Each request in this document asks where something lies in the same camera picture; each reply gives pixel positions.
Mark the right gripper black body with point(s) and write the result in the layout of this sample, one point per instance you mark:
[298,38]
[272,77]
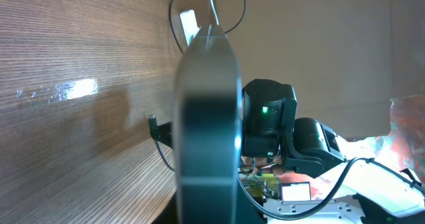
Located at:
[161,133]

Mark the teal Samsung Galaxy smartphone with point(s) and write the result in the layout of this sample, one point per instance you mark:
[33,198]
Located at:
[207,129]

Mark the white power strip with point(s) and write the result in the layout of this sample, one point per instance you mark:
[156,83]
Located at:
[189,25]

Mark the colourful painted backdrop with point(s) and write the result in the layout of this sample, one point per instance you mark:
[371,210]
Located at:
[402,148]

